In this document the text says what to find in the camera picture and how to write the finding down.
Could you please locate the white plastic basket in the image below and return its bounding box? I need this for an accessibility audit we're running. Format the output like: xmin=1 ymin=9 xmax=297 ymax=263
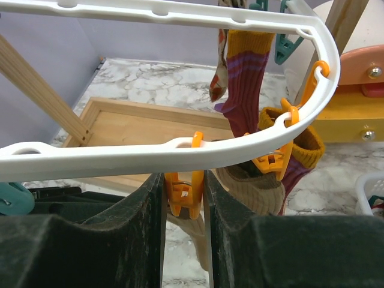
xmin=355 ymin=172 xmax=383 ymax=216

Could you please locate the argyle patterned sock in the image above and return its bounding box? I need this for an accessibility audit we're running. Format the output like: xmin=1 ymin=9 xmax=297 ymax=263
xmin=208 ymin=0 xmax=250 ymax=103

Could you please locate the maroon striped sock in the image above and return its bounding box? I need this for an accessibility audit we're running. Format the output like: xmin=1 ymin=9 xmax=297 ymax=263
xmin=278 ymin=125 xmax=325 ymax=215
xmin=214 ymin=30 xmax=275 ymax=137

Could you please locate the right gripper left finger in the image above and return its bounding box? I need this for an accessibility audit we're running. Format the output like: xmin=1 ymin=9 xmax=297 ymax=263
xmin=1 ymin=173 xmax=164 ymax=287

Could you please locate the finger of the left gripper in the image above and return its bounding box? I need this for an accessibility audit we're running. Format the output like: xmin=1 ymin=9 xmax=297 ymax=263
xmin=30 ymin=187 xmax=123 ymax=223

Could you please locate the teal clothespin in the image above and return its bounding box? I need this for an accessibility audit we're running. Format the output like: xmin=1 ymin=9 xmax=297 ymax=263
xmin=1 ymin=182 xmax=35 ymax=215

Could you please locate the wooden hanger rack stand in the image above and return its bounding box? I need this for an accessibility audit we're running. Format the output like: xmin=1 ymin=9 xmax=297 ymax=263
xmin=0 ymin=0 xmax=370 ymax=199

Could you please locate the orange clothespin holding socks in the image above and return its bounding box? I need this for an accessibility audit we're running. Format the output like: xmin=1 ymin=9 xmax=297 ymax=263
xmin=252 ymin=98 xmax=300 ymax=181

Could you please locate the toy drawer cabinet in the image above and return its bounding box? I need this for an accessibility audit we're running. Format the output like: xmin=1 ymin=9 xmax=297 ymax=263
xmin=283 ymin=0 xmax=384 ymax=143

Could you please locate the brown ribbed sock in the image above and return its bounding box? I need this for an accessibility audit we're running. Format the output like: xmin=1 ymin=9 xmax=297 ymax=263
xmin=215 ymin=161 xmax=285 ymax=215
xmin=167 ymin=206 xmax=209 ymax=271

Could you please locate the white oval clip hanger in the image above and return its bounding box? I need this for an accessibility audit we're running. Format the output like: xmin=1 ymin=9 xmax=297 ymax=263
xmin=1 ymin=1 xmax=340 ymax=182

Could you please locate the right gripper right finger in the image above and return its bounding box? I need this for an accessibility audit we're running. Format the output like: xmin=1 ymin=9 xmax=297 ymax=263
xmin=203 ymin=171 xmax=383 ymax=287

